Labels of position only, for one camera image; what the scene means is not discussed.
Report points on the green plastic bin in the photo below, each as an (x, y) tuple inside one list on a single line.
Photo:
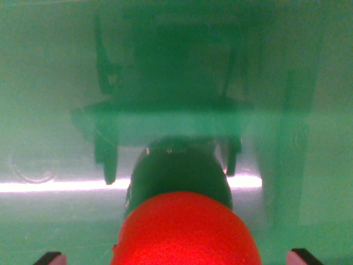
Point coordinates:
[(55, 110)]

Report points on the orange round fruit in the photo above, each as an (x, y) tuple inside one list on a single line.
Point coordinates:
[(184, 232)]

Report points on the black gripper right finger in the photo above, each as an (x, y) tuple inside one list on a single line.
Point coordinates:
[(300, 259)]

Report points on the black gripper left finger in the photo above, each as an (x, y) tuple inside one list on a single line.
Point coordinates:
[(51, 259)]

